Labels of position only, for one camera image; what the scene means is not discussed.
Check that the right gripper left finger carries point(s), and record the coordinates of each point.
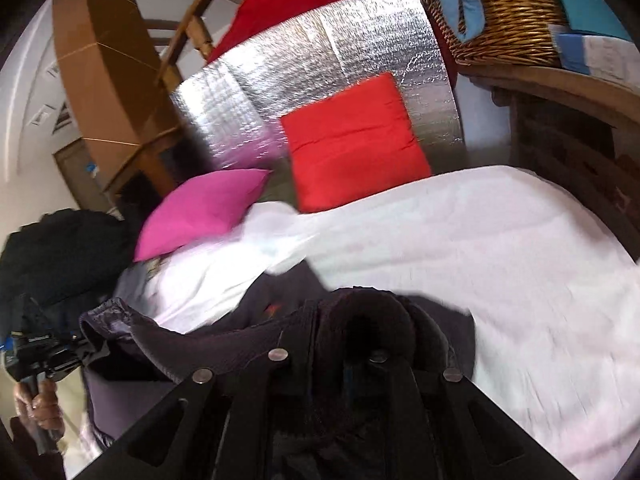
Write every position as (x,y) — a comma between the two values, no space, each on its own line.
(209,427)

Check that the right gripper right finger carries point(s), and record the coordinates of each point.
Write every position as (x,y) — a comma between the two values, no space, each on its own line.
(444,427)

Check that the black quilted jacket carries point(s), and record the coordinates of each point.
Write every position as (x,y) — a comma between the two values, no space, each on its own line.
(133,362)

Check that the person's left hand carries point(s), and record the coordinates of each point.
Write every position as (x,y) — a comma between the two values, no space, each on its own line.
(40,412)

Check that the black coat pile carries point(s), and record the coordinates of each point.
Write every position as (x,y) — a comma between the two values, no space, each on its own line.
(67,262)

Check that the grey folded garment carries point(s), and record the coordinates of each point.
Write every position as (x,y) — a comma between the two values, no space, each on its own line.
(132,283)

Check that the white embossed bed blanket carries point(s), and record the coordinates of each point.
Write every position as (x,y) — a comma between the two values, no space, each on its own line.
(553,295)

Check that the pink pillow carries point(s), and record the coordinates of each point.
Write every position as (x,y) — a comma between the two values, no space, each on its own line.
(211,205)

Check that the brown wooden pillar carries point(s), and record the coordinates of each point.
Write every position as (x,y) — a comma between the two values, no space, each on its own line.
(109,66)

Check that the red cushion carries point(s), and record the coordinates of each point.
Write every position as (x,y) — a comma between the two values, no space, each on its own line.
(352,145)

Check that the silver foil insulation board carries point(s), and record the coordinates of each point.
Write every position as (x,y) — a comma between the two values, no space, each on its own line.
(231,108)

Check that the wooden side table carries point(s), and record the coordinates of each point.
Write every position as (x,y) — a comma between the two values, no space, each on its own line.
(577,131)

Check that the wicker basket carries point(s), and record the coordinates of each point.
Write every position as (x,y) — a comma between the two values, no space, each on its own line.
(516,32)

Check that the white tissue pack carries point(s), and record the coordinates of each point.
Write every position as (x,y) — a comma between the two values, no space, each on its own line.
(608,58)

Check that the teal cardboard box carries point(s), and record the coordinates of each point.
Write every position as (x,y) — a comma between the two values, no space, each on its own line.
(594,17)

